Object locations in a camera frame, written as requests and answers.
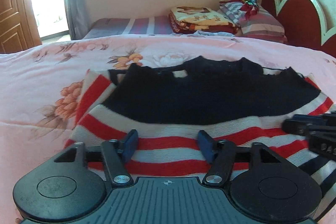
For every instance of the striped pillow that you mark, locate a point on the striped pillow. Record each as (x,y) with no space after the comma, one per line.
(262,27)

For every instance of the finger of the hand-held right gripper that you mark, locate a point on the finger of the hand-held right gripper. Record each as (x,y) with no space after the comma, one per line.
(296,127)
(307,117)

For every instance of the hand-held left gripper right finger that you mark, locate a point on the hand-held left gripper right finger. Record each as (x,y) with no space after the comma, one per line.
(206,146)

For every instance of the purple striped bedsheet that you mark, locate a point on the purple striped bedsheet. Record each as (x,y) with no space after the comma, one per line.
(118,26)

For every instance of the striped knit sweater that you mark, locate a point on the striped knit sweater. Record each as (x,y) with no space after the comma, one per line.
(210,98)

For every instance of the pink floral bedsheet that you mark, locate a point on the pink floral bedsheet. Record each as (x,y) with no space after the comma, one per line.
(39,77)

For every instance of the light blue cloth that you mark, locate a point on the light blue cloth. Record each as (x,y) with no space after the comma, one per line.
(215,33)

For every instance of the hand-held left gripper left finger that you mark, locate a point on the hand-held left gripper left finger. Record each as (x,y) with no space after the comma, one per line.
(130,146)

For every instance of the folded printed blanket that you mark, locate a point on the folded printed blanket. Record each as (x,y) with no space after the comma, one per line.
(199,19)

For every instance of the brown wooden door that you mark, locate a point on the brown wooden door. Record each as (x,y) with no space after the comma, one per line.
(13,16)

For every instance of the red scalloped headboard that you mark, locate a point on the red scalloped headboard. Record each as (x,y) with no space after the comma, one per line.
(302,19)

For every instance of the red patterned cloth bundle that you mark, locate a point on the red patterned cloth bundle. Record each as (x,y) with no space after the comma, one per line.
(245,5)

